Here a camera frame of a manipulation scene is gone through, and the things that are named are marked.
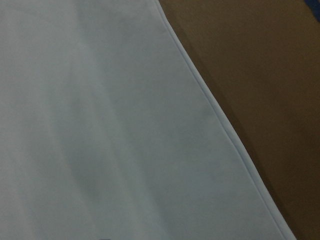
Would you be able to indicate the light blue t-shirt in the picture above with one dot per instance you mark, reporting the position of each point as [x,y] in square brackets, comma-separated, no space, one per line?
[109,132]

